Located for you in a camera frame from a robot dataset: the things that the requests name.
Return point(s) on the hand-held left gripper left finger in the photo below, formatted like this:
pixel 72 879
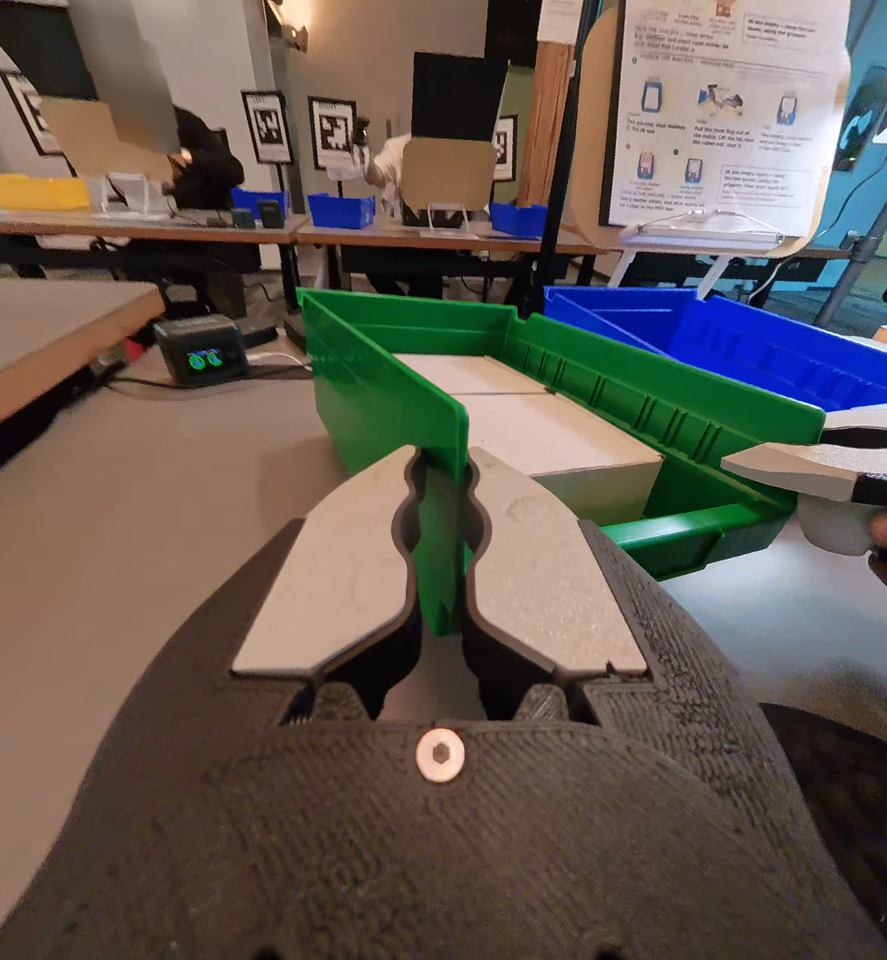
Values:
pixel 331 585

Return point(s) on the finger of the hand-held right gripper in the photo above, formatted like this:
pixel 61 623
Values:
pixel 886 420
pixel 803 469

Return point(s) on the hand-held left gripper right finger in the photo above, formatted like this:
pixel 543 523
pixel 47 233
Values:
pixel 556 592

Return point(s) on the blue plastic bin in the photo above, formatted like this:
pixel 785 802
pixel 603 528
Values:
pixel 751 345

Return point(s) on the green plastic bin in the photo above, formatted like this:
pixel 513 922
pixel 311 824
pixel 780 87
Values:
pixel 383 390

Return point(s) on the grey pole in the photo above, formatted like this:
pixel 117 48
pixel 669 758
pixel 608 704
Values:
pixel 863 247

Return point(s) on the black power adapter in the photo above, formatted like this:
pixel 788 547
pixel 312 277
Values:
pixel 260 336

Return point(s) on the black power station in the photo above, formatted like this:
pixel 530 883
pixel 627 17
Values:
pixel 188 334

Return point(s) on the printed instruction sheet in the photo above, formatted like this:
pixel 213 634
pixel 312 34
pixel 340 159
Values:
pixel 713 150

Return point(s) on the long background table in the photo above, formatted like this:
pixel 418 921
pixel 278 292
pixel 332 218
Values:
pixel 38 225
pixel 488 241

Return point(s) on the black pole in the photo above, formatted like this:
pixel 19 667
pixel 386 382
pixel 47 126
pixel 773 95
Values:
pixel 563 187

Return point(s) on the small blue bin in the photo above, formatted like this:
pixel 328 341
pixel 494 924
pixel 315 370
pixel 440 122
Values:
pixel 518 219
pixel 338 211
pixel 248 199

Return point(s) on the document stand with white base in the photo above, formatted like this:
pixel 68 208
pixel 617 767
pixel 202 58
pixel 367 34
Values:
pixel 590 150

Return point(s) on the wood edged table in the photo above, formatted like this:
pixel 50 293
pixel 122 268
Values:
pixel 38 330

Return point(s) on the brown board on stand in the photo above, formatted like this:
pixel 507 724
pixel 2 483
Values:
pixel 91 142
pixel 451 176

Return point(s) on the black white marker poster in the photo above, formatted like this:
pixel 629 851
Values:
pixel 27 105
pixel 332 131
pixel 267 124
pixel 505 150

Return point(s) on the yellow plastic bin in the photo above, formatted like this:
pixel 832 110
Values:
pixel 35 191

